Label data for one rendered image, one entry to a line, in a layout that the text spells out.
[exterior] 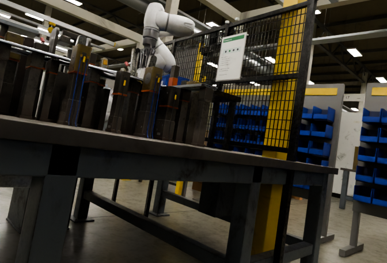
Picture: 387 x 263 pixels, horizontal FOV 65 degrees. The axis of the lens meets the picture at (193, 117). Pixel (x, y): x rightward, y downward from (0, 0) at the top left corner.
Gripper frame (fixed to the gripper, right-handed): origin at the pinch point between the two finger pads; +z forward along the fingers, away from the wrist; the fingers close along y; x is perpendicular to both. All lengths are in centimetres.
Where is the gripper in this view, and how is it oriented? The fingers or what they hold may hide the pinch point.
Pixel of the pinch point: (143, 74)
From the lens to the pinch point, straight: 175.2
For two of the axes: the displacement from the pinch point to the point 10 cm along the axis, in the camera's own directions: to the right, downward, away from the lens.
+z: -1.6, 9.8, -0.8
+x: -7.7, -1.7, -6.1
